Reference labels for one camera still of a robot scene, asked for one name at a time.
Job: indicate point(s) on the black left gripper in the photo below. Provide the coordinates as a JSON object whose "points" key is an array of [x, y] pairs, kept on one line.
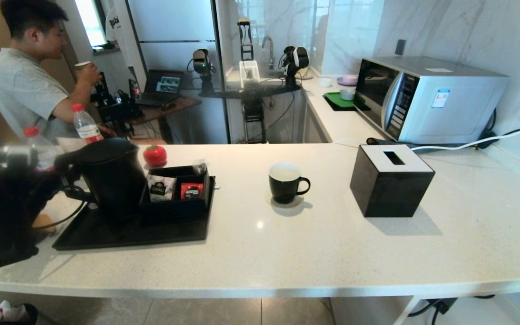
{"points": [[52, 187]]}

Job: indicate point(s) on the black electric kettle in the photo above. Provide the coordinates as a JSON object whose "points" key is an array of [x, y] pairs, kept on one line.
{"points": [[115, 180]]}

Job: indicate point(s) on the white paper cup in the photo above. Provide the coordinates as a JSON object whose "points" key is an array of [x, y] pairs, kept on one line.
{"points": [[82, 66]]}

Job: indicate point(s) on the white tea bag packet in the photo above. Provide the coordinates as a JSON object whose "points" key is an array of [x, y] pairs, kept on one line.
{"points": [[160, 189]]}

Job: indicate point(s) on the brown cork pad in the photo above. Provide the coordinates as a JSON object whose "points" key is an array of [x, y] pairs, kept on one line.
{"points": [[45, 223]]}

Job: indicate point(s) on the clear water bottle red cap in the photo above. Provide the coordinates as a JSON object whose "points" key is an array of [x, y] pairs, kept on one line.
{"points": [[87, 127], [32, 132]]}

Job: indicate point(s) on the red tomato shaped ornament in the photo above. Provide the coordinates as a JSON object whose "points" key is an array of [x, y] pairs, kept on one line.
{"points": [[155, 156]]}

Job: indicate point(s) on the black serving tray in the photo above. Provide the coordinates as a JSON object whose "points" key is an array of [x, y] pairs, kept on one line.
{"points": [[151, 232]]}

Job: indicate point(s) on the man in grey t-shirt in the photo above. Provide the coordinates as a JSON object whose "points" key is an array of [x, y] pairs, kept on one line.
{"points": [[20, 85]]}

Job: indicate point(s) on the black compartment sachet box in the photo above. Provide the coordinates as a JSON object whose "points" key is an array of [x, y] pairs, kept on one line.
{"points": [[174, 210]]}

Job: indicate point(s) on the red coffee sachet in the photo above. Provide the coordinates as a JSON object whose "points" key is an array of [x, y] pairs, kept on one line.
{"points": [[192, 192]]}

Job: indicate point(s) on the black laptop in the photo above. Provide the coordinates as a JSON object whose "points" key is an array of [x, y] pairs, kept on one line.
{"points": [[163, 85]]}

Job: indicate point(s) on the brown wooden desk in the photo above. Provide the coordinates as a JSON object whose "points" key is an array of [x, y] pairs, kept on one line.
{"points": [[183, 104]]}

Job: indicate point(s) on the black waste bin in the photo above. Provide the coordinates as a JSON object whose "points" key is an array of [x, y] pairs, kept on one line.
{"points": [[32, 313]]}

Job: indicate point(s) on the white crumpled paper waste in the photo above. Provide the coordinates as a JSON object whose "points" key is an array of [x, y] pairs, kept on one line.
{"points": [[5, 312]]}

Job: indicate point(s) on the black framed window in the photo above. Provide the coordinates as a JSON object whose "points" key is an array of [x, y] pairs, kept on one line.
{"points": [[89, 22]]}

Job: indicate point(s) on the round clear coaster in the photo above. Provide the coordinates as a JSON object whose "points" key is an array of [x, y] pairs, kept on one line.
{"points": [[269, 201]]}

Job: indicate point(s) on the black mug white inside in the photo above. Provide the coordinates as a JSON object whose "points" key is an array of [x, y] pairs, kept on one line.
{"points": [[282, 189]]}

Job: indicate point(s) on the chrome kitchen faucet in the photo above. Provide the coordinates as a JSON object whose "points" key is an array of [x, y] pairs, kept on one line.
{"points": [[271, 54]]}

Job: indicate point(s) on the white base cabinet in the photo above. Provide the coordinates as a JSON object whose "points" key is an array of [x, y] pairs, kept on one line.
{"points": [[314, 131]]}

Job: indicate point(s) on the small white bowl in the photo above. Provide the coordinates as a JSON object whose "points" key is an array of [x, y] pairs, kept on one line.
{"points": [[325, 82]]}

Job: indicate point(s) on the green tray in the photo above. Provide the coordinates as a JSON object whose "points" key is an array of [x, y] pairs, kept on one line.
{"points": [[336, 101]]}

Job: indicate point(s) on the small grey bowl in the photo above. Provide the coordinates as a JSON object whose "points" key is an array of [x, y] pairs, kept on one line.
{"points": [[347, 95]]}

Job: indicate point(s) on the purple plate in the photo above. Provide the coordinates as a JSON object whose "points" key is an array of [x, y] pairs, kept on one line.
{"points": [[348, 81]]}

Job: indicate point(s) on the black tissue box white top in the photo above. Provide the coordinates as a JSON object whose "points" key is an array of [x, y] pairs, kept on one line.
{"points": [[386, 189]]}

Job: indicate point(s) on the silver microwave oven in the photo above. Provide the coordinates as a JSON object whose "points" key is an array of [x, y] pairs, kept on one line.
{"points": [[445, 113]]}

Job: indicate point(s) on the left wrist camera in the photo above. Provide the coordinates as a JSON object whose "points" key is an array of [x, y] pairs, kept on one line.
{"points": [[16, 156]]}

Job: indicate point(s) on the black clamp frame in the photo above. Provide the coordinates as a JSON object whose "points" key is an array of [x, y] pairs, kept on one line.
{"points": [[242, 45]]}

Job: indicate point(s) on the dark wall socket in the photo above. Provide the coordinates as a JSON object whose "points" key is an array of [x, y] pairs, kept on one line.
{"points": [[400, 47]]}

